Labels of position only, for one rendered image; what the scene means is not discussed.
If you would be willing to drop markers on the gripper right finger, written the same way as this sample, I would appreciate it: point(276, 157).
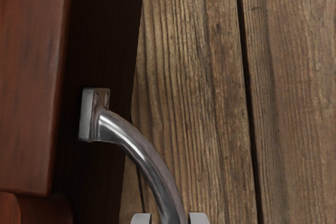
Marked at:
point(198, 219)

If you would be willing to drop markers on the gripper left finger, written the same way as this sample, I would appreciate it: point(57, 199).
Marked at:
point(141, 219)

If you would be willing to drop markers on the red-brown wooden drawer cabinet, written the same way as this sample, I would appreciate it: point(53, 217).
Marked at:
point(31, 77)

